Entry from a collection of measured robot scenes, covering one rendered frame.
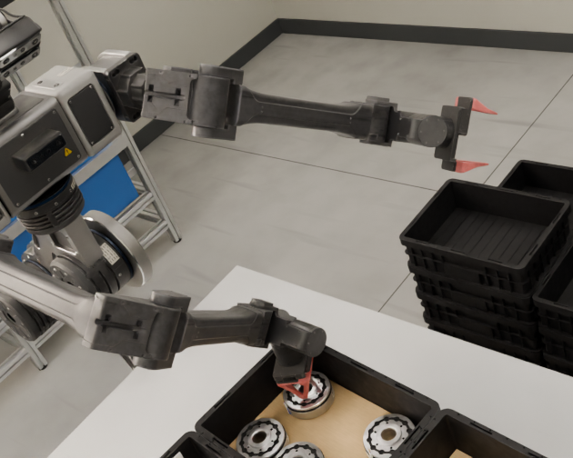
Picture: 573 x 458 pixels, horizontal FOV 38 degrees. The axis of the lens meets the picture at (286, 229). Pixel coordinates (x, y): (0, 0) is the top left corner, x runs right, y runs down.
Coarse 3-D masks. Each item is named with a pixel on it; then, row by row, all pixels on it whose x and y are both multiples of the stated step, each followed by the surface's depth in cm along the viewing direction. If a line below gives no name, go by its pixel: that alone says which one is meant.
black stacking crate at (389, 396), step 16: (272, 368) 173; (320, 368) 175; (336, 368) 169; (352, 368) 163; (256, 384) 171; (272, 384) 174; (352, 384) 168; (368, 384) 162; (384, 384) 157; (240, 400) 168; (256, 400) 172; (272, 400) 175; (368, 400) 167; (384, 400) 162; (400, 400) 156; (416, 400) 152; (224, 416) 166; (240, 416) 170; (256, 416) 173; (416, 416) 156; (224, 432) 168
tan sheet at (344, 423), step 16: (336, 384) 173; (336, 400) 170; (352, 400) 168; (272, 416) 172; (288, 416) 170; (320, 416) 168; (336, 416) 167; (352, 416) 165; (368, 416) 164; (288, 432) 167; (304, 432) 166; (320, 432) 165; (336, 432) 164; (352, 432) 162; (320, 448) 162; (336, 448) 160; (352, 448) 159
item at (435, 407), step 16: (272, 352) 172; (336, 352) 166; (256, 368) 170; (368, 368) 160; (240, 384) 168; (400, 384) 155; (224, 400) 166; (432, 400) 150; (208, 416) 164; (432, 416) 147; (208, 432) 160; (416, 432) 145; (224, 448) 156; (400, 448) 144
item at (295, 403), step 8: (312, 376) 172; (320, 376) 172; (296, 384) 172; (320, 384) 170; (328, 384) 169; (288, 392) 172; (320, 392) 168; (328, 392) 168; (288, 400) 170; (296, 400) 169; (304, 400) 168; (312, 400) 168; (320, 400) 167; (296, 408) 167; (304, 408) 166; (312, 408) 166
